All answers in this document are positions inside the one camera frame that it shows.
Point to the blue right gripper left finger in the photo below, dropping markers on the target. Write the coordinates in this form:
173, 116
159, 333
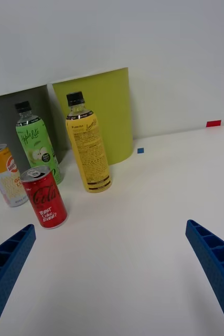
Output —
6, 267

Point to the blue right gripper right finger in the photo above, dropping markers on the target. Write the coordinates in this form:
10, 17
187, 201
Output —
219, 262

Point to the yellow label plastic bottle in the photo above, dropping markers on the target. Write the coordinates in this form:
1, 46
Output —
90, 152

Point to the red drink can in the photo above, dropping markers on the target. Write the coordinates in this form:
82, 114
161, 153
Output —
47, 202

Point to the orange and white can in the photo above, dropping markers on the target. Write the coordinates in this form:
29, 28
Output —
4, 170

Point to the green label plastic bottle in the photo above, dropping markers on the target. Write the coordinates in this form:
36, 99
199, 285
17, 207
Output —
35, 141

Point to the grey plastic waste bin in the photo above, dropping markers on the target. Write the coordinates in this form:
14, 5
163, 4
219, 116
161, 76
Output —
1, 118

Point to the yellow-green plastic waste bin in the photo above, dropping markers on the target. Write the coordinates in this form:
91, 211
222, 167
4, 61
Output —
111, 110

